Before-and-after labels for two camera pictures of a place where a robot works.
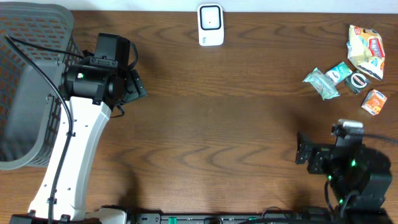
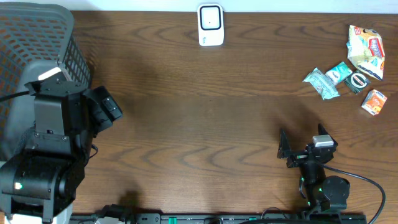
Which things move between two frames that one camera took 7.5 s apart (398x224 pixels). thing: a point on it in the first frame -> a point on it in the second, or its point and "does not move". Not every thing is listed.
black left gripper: x=137 y=88 -> x=97 y=104
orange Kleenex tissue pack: x=374 y=102 does not move
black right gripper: x=318 y=163 -> x=284 y=152
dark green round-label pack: x=357 y=81 does not move
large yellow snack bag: x=365 y=49 does not move
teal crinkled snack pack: x=319 y=80 does not move
